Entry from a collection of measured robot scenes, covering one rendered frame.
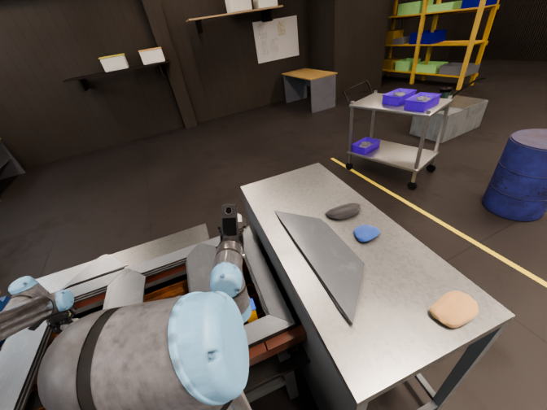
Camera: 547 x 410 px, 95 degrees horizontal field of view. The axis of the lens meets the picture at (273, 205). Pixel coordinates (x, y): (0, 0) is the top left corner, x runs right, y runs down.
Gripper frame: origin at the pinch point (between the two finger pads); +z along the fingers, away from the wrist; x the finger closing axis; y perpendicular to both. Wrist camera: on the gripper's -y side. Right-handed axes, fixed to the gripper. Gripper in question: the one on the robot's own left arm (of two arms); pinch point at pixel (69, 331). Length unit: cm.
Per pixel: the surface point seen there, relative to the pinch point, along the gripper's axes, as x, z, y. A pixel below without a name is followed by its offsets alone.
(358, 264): -37, -17, 127
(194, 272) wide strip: 13, 6, 57
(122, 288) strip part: 21.4, 5.8, 17.7
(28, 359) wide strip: -1.2, 5.8, -20.1
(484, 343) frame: -74, 3, 155
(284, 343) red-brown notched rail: -41, 9, 89
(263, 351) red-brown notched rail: -41, 8, 79
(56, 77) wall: 603, -68, -143
